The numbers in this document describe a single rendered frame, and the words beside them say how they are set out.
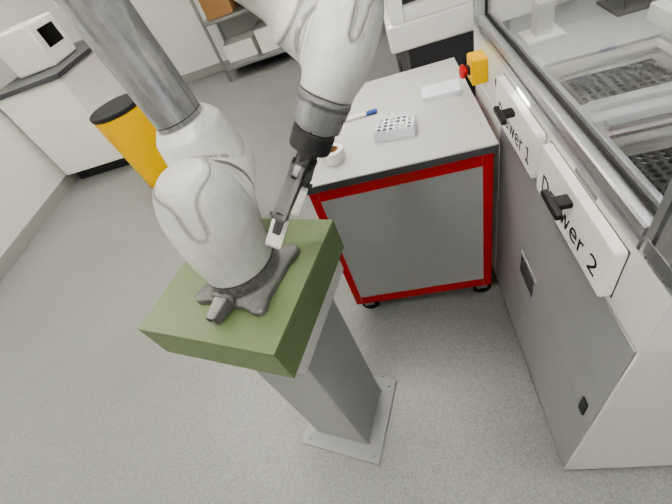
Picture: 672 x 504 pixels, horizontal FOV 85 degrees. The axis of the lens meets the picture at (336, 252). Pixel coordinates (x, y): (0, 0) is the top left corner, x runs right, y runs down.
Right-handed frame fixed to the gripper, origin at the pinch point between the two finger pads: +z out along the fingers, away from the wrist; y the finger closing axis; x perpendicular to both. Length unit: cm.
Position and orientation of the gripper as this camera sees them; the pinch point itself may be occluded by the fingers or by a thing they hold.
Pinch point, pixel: (284, 224)
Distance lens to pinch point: 74.8
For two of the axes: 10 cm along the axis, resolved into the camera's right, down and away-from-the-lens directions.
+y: 1.7, -5.2, 8.4
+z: -3.3, 7.7, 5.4
